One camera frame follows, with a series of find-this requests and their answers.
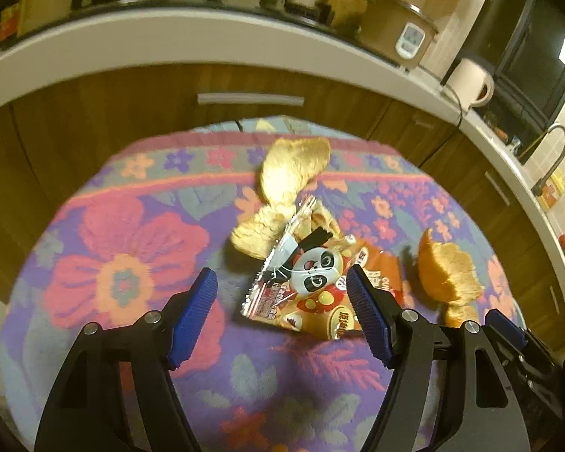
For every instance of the black microwave oven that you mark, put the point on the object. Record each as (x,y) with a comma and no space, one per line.
(532,56)

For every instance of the white electric kettle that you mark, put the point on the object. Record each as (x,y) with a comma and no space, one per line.
(468,82)

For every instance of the floral blanket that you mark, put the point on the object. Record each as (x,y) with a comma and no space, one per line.
(122,245)

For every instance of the orange container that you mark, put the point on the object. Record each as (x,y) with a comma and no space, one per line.
(0,26)

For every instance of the yellow detergent jug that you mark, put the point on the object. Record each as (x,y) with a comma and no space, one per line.
(553,190)

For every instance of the panda print snack packet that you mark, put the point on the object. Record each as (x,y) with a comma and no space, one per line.
(310,282)

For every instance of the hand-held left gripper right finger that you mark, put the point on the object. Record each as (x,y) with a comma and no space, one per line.
(367,315)

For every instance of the brown rice cooker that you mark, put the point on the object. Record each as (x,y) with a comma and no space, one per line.
(391,33)

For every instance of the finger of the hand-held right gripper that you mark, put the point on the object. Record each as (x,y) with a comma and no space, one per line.
(504,329)

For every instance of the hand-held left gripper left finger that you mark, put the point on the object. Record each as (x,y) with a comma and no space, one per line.
(193,320)

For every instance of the bread piece right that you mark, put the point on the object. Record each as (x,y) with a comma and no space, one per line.
(447,268)

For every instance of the wooden kitchen cabinet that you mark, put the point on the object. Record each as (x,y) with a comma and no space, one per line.
(122,117)

